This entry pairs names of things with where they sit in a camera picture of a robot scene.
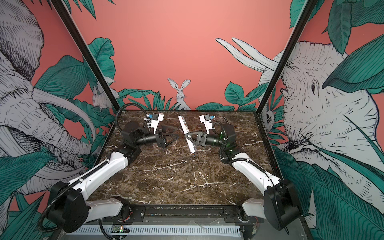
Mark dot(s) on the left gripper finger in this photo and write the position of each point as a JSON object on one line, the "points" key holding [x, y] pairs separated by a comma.
{"points": [[168, 140], [169, 131]]}

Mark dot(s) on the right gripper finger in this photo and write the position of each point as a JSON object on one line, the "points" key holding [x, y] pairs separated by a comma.
{"points": [[193, 141], [192, 134]]}

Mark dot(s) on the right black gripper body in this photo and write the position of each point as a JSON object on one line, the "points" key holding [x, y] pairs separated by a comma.
{"points": [[205, 140]]}

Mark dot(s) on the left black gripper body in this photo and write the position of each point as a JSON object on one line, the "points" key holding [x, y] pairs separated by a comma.
{"points": [[159, 141]]}

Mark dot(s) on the white remote control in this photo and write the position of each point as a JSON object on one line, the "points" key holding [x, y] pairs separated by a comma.
{"points": [[186, 130]]}

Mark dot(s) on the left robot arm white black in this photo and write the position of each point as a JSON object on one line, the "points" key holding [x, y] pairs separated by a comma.
{"points": [[69, 208]]}

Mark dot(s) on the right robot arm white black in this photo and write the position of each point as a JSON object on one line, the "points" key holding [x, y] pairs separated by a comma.
{"points": [[280, 205]]}

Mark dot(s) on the small green circuit board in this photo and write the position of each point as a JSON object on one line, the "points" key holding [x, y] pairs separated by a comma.
{"points": [[120, 229]]}

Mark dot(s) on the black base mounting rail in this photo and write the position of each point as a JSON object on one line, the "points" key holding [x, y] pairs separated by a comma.
{"points": [[230, 213]]}

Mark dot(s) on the white ribbed cable duct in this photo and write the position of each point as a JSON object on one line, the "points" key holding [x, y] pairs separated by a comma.
{"points": [[181, 230]]}

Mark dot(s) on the left black frame post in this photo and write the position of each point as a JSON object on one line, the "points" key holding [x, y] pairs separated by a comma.
{"points": [[66, 18]]}

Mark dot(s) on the black frame post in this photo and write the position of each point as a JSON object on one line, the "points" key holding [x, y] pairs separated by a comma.
{"points": [[302, 21], [66, 18]]}

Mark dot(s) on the right black frame post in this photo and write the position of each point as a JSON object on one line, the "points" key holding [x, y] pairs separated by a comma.
{"points": [[302, 21]]}

